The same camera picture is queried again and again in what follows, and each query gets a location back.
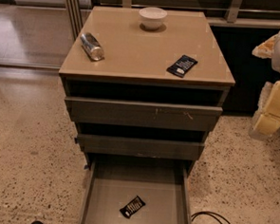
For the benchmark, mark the open bottom grey drawer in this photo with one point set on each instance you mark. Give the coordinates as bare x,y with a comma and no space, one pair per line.
113,185

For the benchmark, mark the top grey drawer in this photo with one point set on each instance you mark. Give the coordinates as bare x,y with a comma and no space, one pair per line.
150,115

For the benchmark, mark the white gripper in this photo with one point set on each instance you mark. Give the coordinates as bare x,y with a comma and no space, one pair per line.
266,121

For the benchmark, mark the white ceramic bowl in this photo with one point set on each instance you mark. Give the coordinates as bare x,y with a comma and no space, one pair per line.
152,18

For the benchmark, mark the black rxbar chocolate bar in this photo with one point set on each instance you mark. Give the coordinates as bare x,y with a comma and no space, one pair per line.
132,207

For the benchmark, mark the beige drawer cabinet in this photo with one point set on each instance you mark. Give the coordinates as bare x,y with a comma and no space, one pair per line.
134,69

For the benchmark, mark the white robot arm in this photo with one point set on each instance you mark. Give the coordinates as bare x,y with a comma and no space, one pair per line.
275,60

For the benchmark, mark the middle grey drawer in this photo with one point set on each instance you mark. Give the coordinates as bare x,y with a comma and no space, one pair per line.
165,149

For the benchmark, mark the black snack bar on counter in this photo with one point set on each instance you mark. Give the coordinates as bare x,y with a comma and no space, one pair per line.
182,66

